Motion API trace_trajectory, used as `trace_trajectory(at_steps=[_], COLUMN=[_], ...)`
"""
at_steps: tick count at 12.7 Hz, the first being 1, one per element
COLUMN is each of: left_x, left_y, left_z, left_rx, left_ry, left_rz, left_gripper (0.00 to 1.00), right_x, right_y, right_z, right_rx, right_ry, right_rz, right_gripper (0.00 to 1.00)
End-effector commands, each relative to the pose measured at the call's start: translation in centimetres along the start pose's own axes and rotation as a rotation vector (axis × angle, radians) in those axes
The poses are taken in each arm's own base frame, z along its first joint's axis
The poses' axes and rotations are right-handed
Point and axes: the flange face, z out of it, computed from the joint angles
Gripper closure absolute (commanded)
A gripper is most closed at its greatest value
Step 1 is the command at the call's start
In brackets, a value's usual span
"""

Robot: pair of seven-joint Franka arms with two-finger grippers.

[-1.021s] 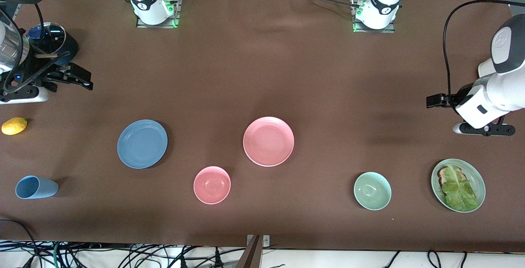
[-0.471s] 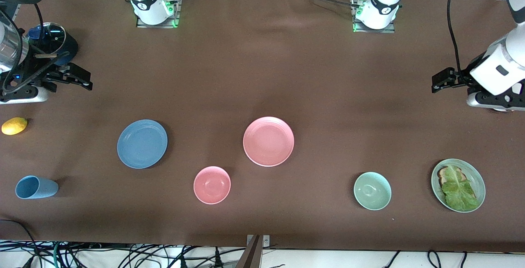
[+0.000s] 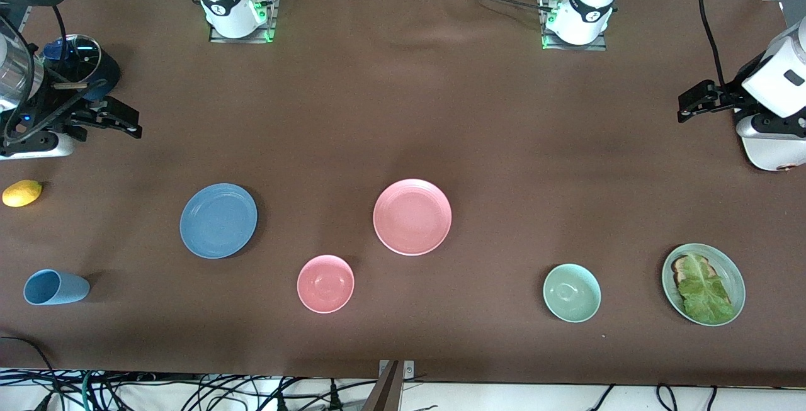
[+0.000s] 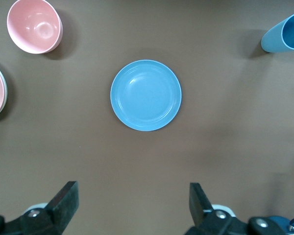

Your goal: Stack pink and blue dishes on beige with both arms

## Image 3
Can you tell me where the blue plate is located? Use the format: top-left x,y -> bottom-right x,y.
179,183 -> 259,259

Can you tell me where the pink plate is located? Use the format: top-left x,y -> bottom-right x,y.
373,178 -> 453,256

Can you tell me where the dark blue pot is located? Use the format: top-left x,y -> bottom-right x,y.
41,46 -> 122,103

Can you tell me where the white toaster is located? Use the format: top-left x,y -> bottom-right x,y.
743,134 -> 806,172

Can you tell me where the yellow lemon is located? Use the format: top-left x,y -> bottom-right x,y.
2,179 -> 43,208

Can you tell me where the brown bread slice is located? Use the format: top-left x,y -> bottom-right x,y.
671,256 -> 718,286

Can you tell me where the blue cup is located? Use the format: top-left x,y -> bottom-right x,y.
23,269 -> 91,306

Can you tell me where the green plate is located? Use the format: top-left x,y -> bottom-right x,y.
661,243 -> 746,327

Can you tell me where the green lettuce leaf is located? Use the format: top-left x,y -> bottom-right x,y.
677,254 -> 736,325

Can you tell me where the brown table cloth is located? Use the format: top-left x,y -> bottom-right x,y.
0,0 -> 806,388

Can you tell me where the small green bowl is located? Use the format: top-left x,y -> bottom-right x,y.
543,263 -> 602,324

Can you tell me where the small pink bowl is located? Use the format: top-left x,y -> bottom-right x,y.
297,254 -> 355,314

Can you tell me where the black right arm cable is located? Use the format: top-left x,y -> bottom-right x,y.
0,5 -> 70,147

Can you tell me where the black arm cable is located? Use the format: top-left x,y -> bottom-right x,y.
697,0 -> 728,94
0,5 -> 70,147

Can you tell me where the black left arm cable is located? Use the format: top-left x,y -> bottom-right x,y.
697,0 -> 728,94

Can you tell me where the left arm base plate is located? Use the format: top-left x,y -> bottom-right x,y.
542,0 -> 608,52

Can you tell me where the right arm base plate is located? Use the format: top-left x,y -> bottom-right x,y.
208,0 -> 278,43

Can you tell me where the silver mounting bracket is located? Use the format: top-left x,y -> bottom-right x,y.
378,359 -> 415,379

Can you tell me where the dark camera pole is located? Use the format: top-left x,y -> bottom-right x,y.
362,361 -> 404,411

